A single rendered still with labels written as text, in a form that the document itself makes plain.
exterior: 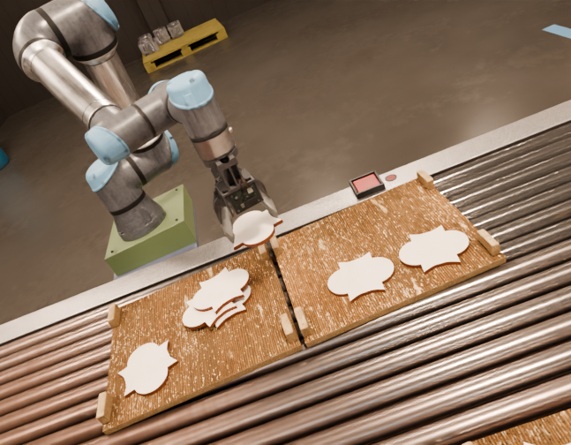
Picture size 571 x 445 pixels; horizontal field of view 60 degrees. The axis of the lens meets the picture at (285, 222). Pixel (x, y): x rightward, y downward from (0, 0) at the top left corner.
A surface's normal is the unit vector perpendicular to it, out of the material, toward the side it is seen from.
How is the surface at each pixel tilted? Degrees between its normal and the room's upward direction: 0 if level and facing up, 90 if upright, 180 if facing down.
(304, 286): 0
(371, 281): 0
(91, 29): 104
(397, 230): 0
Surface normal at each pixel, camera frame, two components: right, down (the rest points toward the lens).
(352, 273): -0.33, -0.76
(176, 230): 0.21, 0.52
